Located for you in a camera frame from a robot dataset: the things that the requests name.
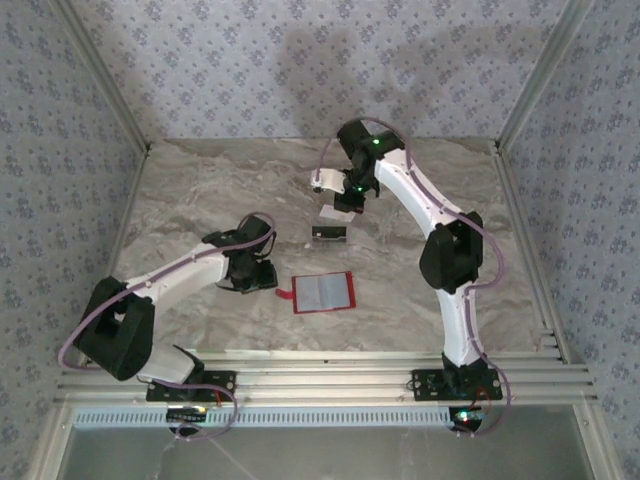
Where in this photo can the red card holder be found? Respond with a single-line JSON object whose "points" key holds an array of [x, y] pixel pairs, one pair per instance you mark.
{"points": [[322, 295]]}

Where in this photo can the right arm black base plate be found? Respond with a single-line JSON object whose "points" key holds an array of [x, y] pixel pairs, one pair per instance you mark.
{"points": [[425, 385]]}

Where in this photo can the circuit board with lights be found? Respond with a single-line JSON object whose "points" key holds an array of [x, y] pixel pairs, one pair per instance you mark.
{"points": [[467, 419]]}

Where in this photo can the black card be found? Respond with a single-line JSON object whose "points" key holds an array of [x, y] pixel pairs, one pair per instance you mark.
{"points": [[330, 232]]}

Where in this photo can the aluminium rail beam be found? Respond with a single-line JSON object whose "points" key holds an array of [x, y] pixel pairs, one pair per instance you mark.
{"points": [[325, 380]]}

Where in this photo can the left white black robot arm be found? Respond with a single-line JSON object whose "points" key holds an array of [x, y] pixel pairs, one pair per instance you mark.
{"points": [[115, 330]]}

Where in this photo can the aluminium table side rail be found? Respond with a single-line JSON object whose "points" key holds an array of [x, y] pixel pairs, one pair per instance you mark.
{"points": [[522, 215], [119, 245]]}

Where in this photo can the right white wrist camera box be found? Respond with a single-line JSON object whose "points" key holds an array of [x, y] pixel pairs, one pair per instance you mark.
{"points": [[327, 179]]}

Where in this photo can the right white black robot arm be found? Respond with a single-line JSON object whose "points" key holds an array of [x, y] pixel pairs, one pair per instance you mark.
{"points": [[450, 250]]}

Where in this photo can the black circuit board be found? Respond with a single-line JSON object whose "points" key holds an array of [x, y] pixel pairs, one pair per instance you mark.
{"points": [[187, 415]]}

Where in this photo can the aluminium frame post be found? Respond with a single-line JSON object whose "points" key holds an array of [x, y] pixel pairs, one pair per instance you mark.
{"points": [[102, 70], [542, 70]]}

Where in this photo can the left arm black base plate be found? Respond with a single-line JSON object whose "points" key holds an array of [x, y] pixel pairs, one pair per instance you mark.
{"points": [[220, 387]]}

